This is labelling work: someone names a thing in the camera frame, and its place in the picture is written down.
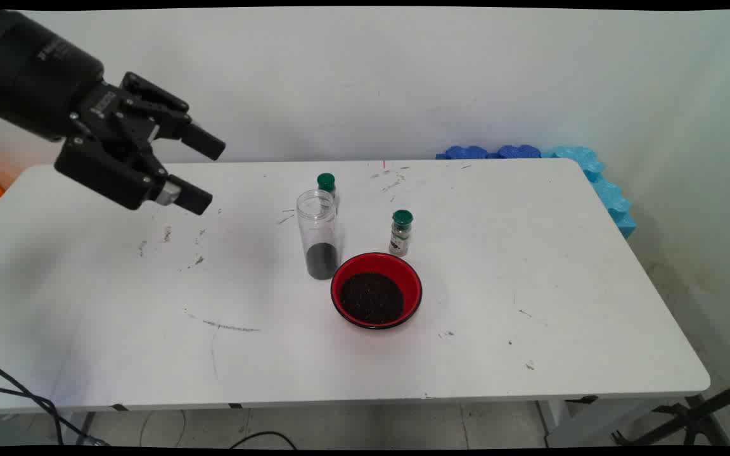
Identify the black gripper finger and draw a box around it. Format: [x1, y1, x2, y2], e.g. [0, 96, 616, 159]
[118, 72, 226, 161]
[54, 123, 214, 216]

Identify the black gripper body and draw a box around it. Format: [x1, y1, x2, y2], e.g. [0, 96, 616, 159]
[0, 9, 128, 143]

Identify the clear plastic jar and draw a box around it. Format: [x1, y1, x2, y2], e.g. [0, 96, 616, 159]
[296, 189, 340, 281]

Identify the green cap spice bottle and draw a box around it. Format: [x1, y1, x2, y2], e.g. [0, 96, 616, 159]
[316, 173, 340, 213]
[389, 210, 414, 257]

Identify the red bowl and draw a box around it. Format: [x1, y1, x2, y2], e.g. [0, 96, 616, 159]
[330, 252, 423, 330]

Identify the dark blue foam piece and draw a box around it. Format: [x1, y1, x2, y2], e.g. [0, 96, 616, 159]
[436, 146, 489, 160]
[497, 144, 542, 159]

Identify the light blue foam strip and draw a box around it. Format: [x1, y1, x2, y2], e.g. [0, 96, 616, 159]
[541, 146, 637, 239]

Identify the white table leg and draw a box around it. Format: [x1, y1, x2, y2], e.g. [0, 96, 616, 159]
[537, 399, 682, 448]

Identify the black tripod stand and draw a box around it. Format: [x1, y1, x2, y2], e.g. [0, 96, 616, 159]
[612, 375, 730, 447]

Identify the black floor cable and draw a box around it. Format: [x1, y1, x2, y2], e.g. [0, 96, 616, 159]
[0, 383, 112, 447]
[229, 431, 299, 450]
[0, 355, 65, 447]

